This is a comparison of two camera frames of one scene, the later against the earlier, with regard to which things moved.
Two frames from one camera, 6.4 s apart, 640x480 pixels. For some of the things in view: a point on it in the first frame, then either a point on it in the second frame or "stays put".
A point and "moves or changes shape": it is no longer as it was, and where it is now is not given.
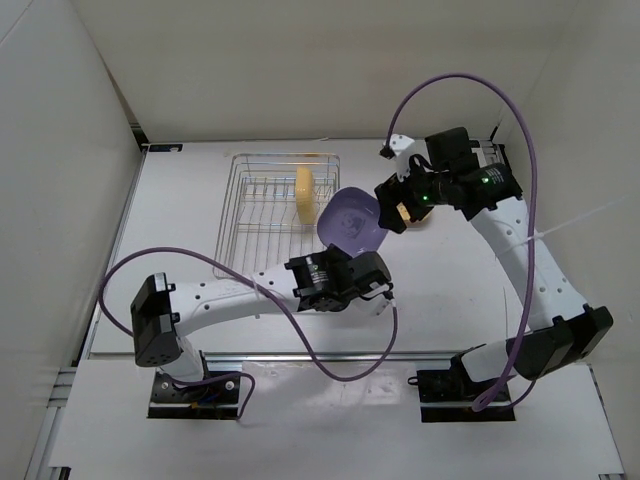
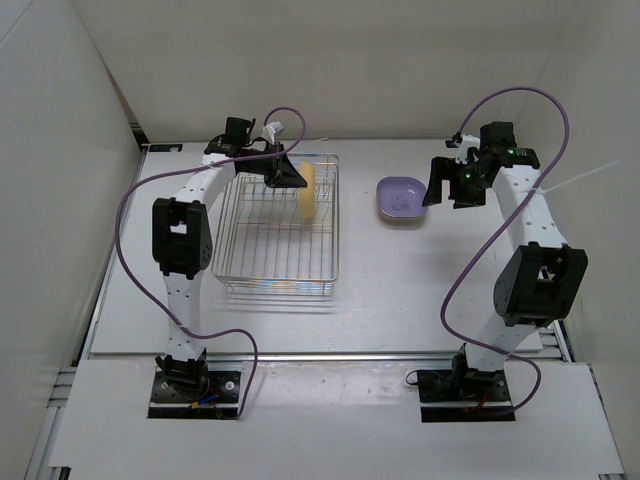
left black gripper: [333, 254] to [283, 174]
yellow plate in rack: [305, 196] stays put
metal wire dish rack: [259, 227] stays put
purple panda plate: [349, 219] moves or changes shape
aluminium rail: [293, 356] stays put
